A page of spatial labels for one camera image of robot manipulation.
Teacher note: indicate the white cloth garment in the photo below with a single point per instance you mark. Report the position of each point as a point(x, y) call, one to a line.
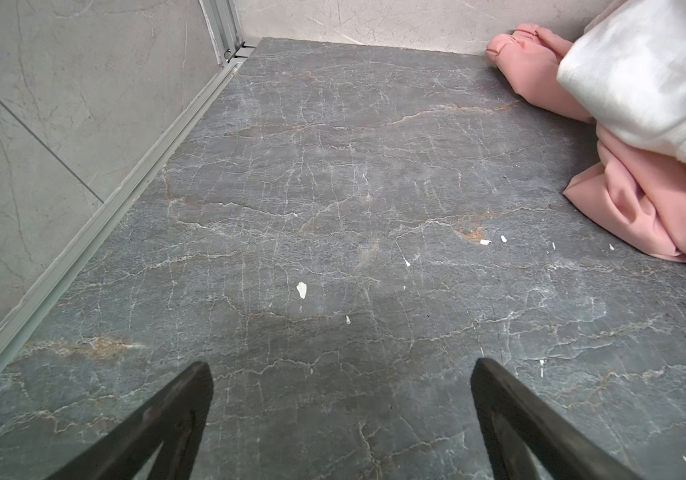
point(628, 70)

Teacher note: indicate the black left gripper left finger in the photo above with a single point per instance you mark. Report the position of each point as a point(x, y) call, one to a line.
point(167, 428)

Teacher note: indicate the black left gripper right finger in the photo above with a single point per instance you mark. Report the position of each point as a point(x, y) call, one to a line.
point(518, 426)

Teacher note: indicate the pink hoodie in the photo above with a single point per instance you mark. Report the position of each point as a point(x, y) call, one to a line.
point(637, 195)

